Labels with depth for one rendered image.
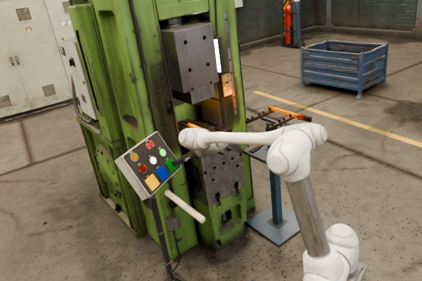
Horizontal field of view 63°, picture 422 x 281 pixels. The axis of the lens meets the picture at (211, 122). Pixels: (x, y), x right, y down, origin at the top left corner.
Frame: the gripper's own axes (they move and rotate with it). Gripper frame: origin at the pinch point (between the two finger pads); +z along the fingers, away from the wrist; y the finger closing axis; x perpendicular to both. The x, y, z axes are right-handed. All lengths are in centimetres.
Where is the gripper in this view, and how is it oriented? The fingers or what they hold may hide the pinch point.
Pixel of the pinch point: (176, 162)
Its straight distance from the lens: 211.1
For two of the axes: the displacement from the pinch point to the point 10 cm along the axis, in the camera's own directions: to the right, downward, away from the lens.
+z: -7.0, 3.9, 6.0
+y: 4.5, -4.0, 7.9
